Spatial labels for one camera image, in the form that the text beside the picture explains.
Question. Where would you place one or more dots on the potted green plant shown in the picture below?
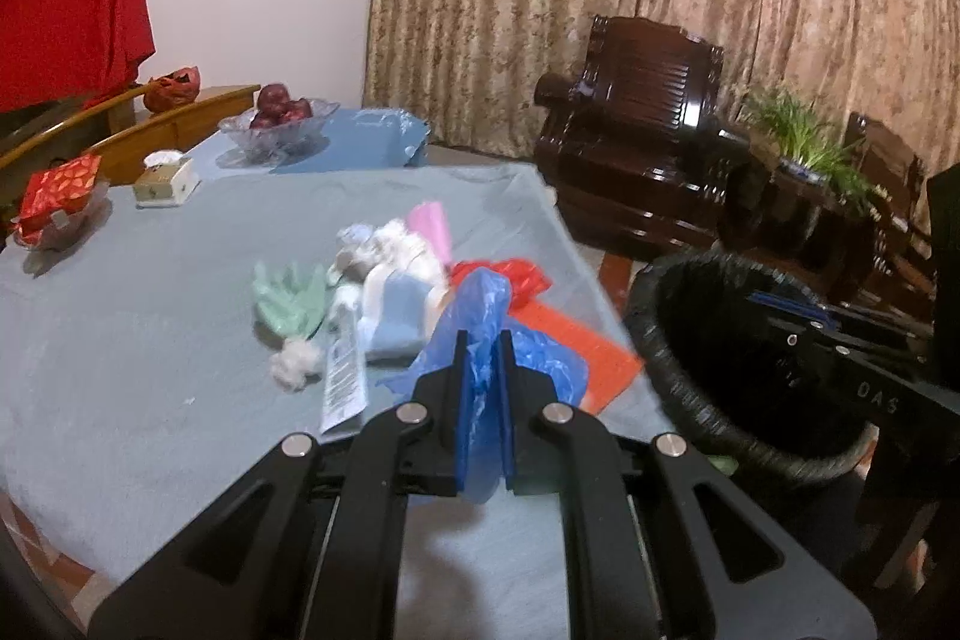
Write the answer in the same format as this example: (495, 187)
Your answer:
(806, 141)

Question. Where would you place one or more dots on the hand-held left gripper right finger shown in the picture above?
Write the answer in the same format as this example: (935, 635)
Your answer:
(507, 415)

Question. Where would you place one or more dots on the grey tablecloth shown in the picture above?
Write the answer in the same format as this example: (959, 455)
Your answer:
(150, 310)

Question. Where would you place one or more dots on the red mesh bag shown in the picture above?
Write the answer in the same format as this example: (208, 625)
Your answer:
(171, 91)

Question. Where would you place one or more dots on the light brown wooden chair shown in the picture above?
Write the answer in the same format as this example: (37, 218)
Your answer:
(187, 119)

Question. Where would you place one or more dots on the glass fruit bowl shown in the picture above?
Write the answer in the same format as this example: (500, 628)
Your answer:
(277, 141)

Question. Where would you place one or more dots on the orange flat plastic sheet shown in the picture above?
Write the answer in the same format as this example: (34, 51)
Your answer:
(592, 355)

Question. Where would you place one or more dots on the pink plastic piece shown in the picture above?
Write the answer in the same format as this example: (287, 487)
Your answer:
(435, 227)

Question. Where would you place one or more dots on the crumpled tissue with blue print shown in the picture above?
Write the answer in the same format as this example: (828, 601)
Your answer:
(354, 246)

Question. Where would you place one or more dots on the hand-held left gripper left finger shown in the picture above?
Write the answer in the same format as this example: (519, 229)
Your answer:
(463, 415)

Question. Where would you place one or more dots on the red plastic bag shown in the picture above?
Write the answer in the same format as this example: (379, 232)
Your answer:
(517, 276)

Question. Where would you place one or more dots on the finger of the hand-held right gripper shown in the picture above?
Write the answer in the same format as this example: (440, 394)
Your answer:
(795, 308)

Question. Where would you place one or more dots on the black trash bin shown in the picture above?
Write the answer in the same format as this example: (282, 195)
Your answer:
(675, 370)

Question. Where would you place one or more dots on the blue plastic table cover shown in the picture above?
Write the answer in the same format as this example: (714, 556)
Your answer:
(360, 141)

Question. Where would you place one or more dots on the white printed tube wrapper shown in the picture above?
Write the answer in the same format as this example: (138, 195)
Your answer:
(343, 370)

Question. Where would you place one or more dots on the small white tissue box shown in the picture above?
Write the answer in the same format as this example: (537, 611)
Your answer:
(161, 186)

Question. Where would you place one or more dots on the red patterned packet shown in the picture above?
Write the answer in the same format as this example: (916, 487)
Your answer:
(60, 186)

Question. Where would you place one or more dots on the large dark red apple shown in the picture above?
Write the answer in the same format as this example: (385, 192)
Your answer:
(271, 99)

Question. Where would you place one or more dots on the red cloth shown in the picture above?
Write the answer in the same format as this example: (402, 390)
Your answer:
(67, 10)

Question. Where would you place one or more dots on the blue plastic bag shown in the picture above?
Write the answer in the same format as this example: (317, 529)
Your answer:
(480, 310)

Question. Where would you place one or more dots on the crumpled white plastic bag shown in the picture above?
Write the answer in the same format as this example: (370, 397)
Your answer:
(405, 250)

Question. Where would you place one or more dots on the green crumpled wrapper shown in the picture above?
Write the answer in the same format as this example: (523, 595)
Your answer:
(289, 306)

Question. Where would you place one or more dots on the dark wooden side table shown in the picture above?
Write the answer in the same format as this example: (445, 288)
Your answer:
(795, 235)

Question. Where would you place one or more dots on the small white tissue ball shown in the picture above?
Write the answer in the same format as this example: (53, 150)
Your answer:
(294, 366)

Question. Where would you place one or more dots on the dark wooden armchair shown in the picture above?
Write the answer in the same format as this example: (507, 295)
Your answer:
(637, 123)

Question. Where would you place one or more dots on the light blue and white packet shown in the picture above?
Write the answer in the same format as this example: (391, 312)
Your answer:
(397, 317)

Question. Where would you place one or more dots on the dark wooden chair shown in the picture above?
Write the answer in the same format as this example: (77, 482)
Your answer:
(892, 183)

